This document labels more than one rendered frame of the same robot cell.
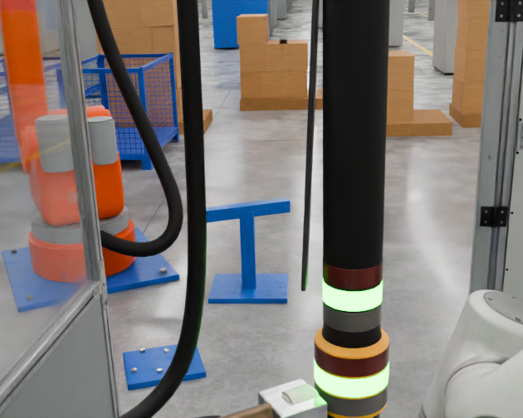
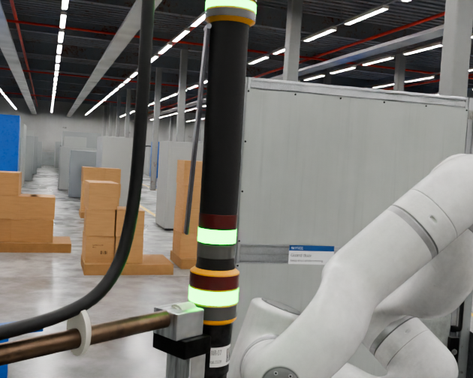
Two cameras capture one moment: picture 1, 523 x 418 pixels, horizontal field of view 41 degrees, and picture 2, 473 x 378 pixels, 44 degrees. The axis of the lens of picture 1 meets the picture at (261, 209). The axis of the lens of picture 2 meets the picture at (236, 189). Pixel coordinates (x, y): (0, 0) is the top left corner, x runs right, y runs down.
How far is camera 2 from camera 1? 0.20 m
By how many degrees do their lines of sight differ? 27
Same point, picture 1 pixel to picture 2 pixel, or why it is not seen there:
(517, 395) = (295, 349)
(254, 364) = not seen: outside the picture
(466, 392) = (260, 354)
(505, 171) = not seen: hidden behind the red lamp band
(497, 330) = (275, 316)
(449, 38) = (168, 202)
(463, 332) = (250, 323)
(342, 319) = (214, 250)
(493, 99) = not seen: hidden behind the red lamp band
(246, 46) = (0, 197)
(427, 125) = (154, 266)
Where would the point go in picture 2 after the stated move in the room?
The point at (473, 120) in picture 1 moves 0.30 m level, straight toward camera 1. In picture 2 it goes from (189, 263) to (189, 267)
